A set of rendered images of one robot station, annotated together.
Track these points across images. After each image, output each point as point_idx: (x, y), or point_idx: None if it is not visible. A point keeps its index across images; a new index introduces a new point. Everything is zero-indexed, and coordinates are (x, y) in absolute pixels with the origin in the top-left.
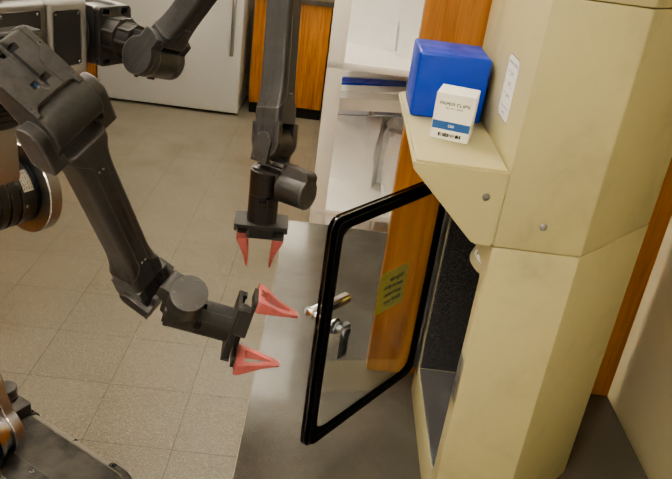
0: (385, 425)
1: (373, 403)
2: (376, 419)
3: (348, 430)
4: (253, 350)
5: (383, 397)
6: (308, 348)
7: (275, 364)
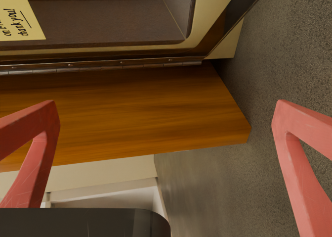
0: None
1: (270, 49)
2: (281, 9)
3: None
4: (303, 236)
5: (258, 56)
6: (285, 224)
7: (282, 109)
